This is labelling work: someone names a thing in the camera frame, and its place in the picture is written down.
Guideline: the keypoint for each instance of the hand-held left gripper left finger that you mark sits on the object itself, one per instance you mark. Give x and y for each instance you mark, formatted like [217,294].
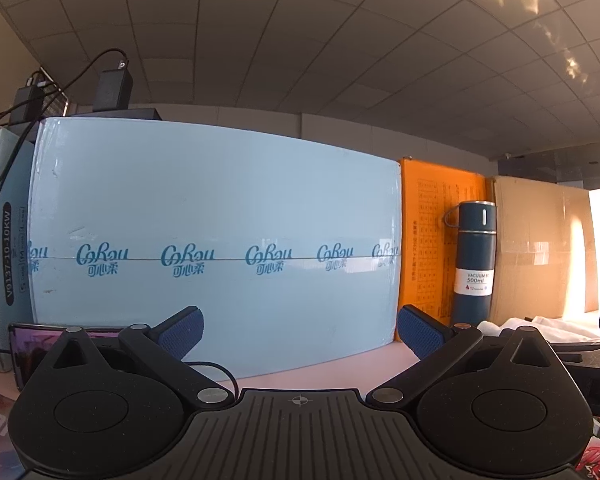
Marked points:
[182,334]

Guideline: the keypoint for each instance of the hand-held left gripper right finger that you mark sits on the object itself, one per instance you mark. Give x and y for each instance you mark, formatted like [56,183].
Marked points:
[420,334]

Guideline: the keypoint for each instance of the white cloth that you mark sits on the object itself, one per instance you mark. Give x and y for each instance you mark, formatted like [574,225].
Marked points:
[555,327]

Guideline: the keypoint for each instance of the orange cardboard box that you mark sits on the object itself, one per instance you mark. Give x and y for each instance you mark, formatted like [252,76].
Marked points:
[425,240]

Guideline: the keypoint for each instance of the dark blue vacuum bottle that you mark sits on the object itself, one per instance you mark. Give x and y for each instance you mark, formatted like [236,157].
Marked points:
[472,250]

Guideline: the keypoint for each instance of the brown cardboard box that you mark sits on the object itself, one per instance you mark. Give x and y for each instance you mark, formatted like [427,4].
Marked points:
[530,250]

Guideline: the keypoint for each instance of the large light blue carton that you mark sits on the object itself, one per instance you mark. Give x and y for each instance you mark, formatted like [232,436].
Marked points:
[230,200]

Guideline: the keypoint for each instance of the smartphone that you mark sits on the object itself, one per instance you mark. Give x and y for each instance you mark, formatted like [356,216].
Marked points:
[30,350]

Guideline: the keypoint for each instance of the small light blue carton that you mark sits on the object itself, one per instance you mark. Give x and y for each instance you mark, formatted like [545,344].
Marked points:
[10,185]

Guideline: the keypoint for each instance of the flat black device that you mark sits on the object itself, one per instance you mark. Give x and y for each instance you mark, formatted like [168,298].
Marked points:
[125,113]

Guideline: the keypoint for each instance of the black power adapter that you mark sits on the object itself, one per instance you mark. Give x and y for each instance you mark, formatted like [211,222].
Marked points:
[26,104]
[111,87]

